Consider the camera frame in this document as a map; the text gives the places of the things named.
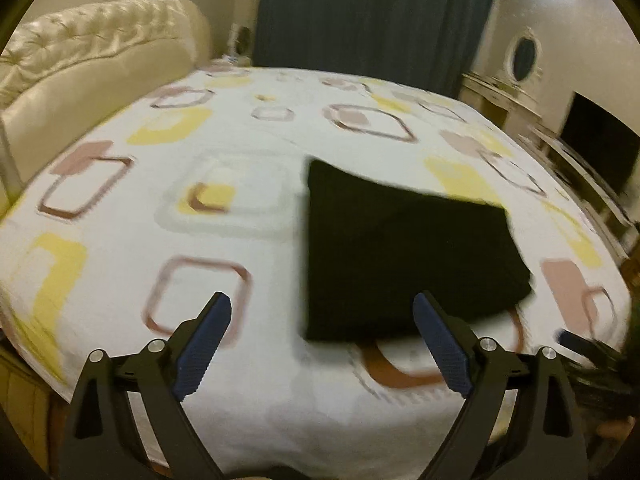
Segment black pants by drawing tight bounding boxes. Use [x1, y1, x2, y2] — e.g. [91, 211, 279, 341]
[305, 159, 532, 344]

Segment white tv stand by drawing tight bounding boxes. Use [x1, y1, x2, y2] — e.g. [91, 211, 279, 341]
[516, 126, 639, 263]

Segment black flat television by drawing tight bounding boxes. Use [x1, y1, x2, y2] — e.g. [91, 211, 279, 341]
[560, 92, 639, 194]

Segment white vanity dresser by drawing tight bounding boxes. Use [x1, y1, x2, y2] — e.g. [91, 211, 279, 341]
[458, 73, 541, 136]

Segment patterned white bed sheet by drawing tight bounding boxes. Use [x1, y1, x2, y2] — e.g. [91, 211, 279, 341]
[1, 68, 631, 479]

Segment white oval vanity mirror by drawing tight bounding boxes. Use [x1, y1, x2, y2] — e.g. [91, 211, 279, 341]
[504, 26, 542, 84]

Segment cream tufted headboard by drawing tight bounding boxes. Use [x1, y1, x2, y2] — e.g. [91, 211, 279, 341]
[1, 0, 213, 211]

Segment dark teal curtain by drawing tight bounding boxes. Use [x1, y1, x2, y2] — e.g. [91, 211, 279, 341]
[253, 0, 494, 98]

